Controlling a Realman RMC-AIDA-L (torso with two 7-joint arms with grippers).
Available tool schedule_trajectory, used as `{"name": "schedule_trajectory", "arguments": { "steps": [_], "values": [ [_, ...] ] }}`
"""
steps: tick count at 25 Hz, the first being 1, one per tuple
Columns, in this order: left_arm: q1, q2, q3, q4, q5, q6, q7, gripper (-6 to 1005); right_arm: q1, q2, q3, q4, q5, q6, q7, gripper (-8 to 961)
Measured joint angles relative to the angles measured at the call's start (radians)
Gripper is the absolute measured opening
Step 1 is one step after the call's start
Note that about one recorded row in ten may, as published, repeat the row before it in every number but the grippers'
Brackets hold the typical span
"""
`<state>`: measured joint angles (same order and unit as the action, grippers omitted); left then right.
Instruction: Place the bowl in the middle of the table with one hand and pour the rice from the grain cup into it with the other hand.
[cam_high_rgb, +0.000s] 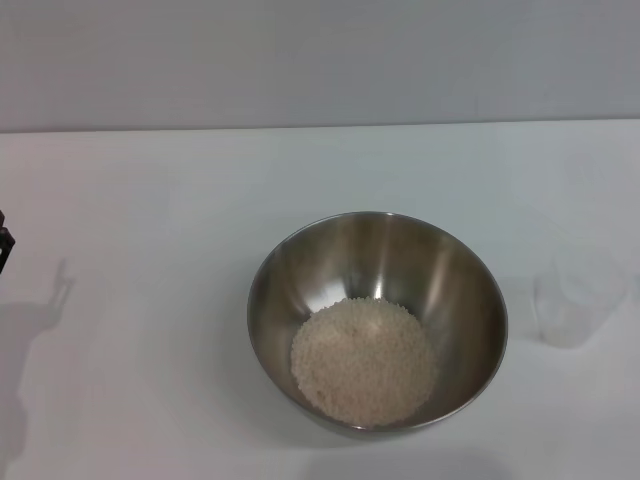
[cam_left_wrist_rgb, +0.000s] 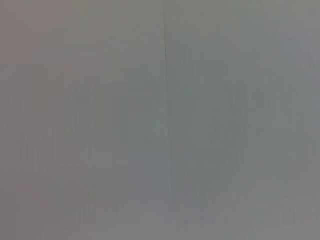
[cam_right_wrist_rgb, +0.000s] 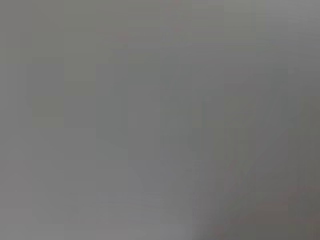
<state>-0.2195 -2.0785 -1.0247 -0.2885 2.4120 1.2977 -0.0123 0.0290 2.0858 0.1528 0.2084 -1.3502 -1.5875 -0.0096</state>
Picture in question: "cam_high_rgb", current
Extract stainless steel mixing bowl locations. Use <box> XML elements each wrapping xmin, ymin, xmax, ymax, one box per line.
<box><xmin>246</xmin><ymin>210</ymin><xmax>509</xmax><ymax>442</ymax></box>

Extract white uncooked rice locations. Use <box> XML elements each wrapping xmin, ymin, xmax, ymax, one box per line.
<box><xmin>290</xmin><ymin>296</ymin><xmax>440</xmax><ymax>429</ymax></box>

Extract clear plastic measuring cup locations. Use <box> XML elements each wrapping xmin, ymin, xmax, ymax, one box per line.
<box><xmin>531</xmin><ymin>248</ymin><xmax>627</xmax><ymax>350</ymax></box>

